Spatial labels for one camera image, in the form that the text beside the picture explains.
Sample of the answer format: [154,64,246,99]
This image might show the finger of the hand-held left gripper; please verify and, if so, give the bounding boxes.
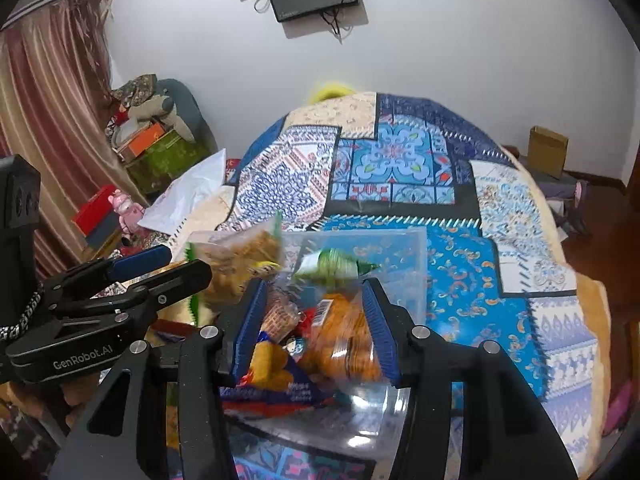
[42,245,174,302]
[49,259,214,322]

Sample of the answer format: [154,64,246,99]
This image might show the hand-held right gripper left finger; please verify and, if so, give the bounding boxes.
[49,277,269,480]

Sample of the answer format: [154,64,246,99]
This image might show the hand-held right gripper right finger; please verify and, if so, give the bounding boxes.
[361,279,574,480]

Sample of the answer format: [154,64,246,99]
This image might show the long beige wafer packet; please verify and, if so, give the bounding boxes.
[260,300,303,347]

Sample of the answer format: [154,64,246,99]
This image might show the orange balls snack packet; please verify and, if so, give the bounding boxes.
[299,291,387,387]

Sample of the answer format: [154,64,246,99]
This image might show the blue snack packet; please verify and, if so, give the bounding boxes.
[219,339,337,407]

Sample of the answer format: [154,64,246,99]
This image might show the clear plastic storage container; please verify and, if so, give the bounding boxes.
[189,226,429,462]

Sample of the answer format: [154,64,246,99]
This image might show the brown snack packet green edge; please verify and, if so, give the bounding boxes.
[186,212,287,322]

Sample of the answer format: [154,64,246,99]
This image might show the pink plush toy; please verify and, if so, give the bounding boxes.
[107,188,147,242]

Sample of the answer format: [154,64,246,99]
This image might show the red box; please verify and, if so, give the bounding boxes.
[72,184,119,237]

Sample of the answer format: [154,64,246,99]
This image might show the white plastic bag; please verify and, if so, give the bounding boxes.
[137,148,229,237]

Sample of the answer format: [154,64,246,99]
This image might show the green patterned box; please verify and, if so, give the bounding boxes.
[124,130,212,197]

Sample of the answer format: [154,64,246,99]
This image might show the orange box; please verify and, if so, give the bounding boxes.
[124,122,167,162]

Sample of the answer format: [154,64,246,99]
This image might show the striped red curtain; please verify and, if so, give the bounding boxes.
[0,0,117,283]

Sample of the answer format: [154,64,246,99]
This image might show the grey plush toy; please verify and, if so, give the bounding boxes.
[154,78,217,147]

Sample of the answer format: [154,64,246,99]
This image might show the dark patterned cloth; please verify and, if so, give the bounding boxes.
[109,73,159,107]

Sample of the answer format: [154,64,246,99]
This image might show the clothes pile on floor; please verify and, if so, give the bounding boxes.
[540,170,597,242]

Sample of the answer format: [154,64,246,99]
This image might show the cardboard box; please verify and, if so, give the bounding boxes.
[528,125,570,179]

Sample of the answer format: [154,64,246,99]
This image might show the yellow round object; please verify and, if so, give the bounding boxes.
[309,82,359,104]

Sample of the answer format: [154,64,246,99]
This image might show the braided black white cord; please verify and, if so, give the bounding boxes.
[0,287,42,343]

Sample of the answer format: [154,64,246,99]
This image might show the curtain rail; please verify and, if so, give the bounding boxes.
[0,0,103,31]

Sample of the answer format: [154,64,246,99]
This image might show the black cables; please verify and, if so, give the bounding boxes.
[252,0,362,45]

